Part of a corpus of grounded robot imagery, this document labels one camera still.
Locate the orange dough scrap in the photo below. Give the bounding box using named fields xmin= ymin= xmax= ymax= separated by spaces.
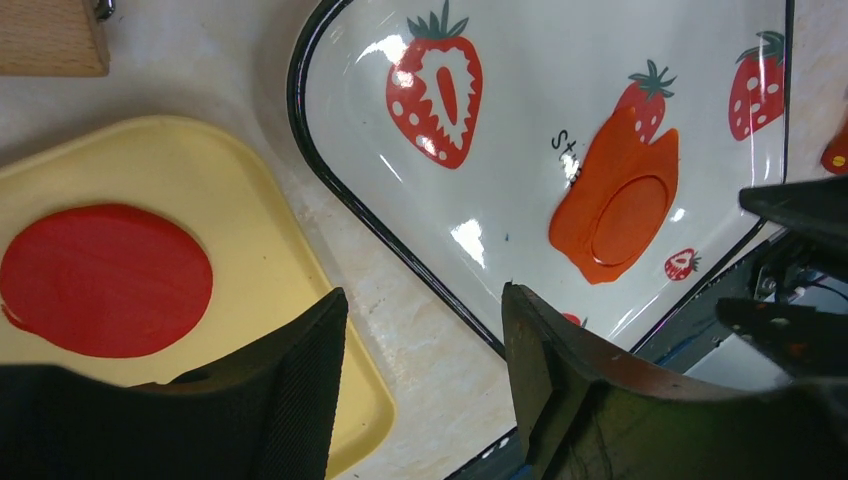
xmin=548 ymin=108 xmax=680 ymax=285

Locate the red dough disc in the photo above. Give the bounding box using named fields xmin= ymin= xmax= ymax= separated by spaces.
xmin=1 ymin=204 xmax=213 ymax=358

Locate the yellow red toy block car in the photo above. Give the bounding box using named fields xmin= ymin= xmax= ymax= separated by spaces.
xmin=820 ymin=123 xmax=848 ymax=175

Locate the yellow plastic tray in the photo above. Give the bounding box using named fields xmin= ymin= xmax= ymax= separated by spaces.
xmin=1 ymin=116 xmax=395 ymax=479

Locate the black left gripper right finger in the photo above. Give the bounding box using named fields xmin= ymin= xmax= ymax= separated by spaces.
xmin=501 ymin=283 xmax=847 ymax=479

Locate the orange dough disc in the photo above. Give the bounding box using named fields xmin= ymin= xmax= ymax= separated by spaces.
xmin=590 ymin=176 xmax=669 ymax=267

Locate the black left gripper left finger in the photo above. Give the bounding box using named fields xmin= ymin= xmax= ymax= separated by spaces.
xmin=1 ymin=289 xmax=348 ymax=479

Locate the white strawberry enamel tray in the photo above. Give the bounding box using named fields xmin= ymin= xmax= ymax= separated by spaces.
xmin=288 ymin=1 xmax=794 ymax=351

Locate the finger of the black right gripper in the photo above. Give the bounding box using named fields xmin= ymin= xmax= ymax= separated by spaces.
xmin=738 ymin=175 xmax=847 ymax=249
xmin=716 ymin=298 xmax=847 ymax=378

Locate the wooden pastry roller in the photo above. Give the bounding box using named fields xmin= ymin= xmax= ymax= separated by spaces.
xmin=1 ymin=0 xmax=115 ymax=77

